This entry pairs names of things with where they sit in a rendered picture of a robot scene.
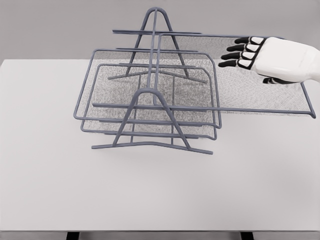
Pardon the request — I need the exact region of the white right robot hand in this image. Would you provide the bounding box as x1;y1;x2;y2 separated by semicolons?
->
218;36;311;85

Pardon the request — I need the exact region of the large grey mesh folder tray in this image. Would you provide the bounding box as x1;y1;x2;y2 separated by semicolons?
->
158;33;317;120

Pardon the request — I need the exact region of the grey wire tray rack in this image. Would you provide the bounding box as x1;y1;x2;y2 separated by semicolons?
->
91;7;214;156

